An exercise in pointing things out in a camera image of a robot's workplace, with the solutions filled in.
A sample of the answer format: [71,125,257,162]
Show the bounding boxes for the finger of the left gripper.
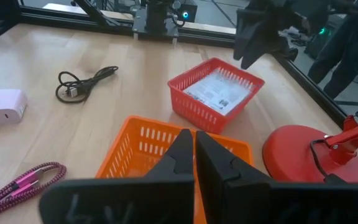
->
[241,23,288,70]
[233,18,254,62]

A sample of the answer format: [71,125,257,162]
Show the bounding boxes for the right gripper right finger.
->
[195,130,358,224]

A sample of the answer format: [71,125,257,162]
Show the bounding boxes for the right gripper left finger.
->
[39,129,195,224]

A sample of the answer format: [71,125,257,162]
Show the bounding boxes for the white printed box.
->
[181,70,251,116]

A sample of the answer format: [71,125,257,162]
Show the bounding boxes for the black cable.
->
[55,65,119,104]

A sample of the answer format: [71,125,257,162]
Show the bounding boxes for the pink wall charger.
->
[0,89,28,126]

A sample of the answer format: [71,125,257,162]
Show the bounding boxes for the computer tower with green lights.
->
[303,18,334,60]

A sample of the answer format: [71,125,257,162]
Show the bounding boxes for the orange plastic basket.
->
[95,115,254,224]

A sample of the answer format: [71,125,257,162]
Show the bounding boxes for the red desk lamp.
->
[262,105,358,184]

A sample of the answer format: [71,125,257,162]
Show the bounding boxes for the person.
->
[308,0,358,100]

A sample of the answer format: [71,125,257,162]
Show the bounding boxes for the red plastic basket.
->
[167,57,265,134]

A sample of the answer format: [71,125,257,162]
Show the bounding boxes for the black frame clamp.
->
[278,46,300,62]

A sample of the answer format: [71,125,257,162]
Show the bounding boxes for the black lamp power cord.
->
[309,139,347,184]

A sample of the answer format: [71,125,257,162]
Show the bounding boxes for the black aluminium table frame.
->
[0,0,358,156]

